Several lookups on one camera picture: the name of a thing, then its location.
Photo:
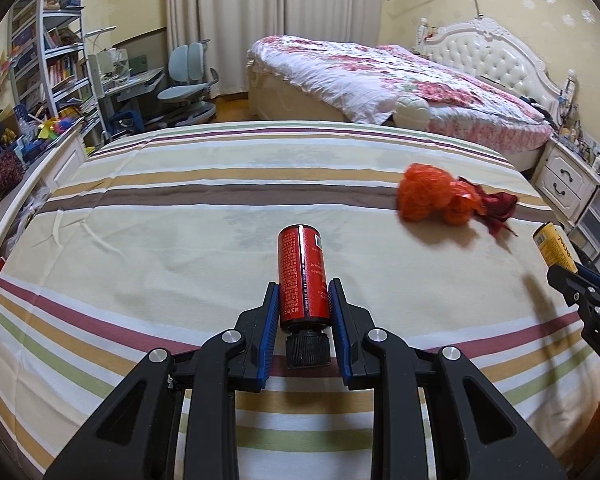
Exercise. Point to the nightstand clutter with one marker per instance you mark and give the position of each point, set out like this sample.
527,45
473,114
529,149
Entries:
585,142

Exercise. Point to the white bookshelf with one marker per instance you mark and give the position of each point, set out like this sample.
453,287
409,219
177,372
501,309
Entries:
60,65

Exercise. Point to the dark red mesh net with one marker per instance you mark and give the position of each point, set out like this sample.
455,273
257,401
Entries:
495,202

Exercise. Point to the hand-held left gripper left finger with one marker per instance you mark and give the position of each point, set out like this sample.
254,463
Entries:
267,330

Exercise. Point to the grey office chair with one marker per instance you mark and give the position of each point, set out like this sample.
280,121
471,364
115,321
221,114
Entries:
185,90

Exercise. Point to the white wooden bed rail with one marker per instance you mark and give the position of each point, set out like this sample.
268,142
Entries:
25,195

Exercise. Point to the red can with black cap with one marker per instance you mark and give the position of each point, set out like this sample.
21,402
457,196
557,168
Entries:
302,280

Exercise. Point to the plastic drawer unit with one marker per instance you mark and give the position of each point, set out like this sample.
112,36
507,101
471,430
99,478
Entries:
597,220

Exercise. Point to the white nightstand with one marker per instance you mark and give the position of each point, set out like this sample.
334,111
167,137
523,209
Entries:
560,180

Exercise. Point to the yellow can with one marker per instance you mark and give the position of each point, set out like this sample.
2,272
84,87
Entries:
552,245

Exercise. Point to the white desk lamp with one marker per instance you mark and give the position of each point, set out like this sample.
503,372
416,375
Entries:
97,35

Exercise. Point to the white tufted headboard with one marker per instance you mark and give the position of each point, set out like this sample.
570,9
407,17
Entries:
495,60

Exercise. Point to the study desk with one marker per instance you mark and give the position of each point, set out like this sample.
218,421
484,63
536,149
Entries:
135,80

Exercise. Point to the pile of colourful toys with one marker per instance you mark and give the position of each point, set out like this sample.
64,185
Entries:
50,132

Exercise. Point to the orange foam fruit net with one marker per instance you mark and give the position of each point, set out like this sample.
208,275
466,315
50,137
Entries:
422,192

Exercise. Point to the beige curtain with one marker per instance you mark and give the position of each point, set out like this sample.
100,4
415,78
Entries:
230,20

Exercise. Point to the bed with floral quilt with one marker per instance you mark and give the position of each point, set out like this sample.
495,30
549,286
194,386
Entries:
355,75

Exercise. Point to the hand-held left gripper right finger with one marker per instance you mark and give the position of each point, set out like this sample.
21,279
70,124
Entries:
341,330

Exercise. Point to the maroon fuzzy cloth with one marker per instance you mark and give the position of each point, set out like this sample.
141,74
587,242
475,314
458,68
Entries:
2,177

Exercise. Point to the blue plastic stool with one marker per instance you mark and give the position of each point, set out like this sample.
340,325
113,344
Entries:
126,122

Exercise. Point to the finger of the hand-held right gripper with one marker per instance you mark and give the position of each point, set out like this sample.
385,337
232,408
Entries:
592,275
570,285

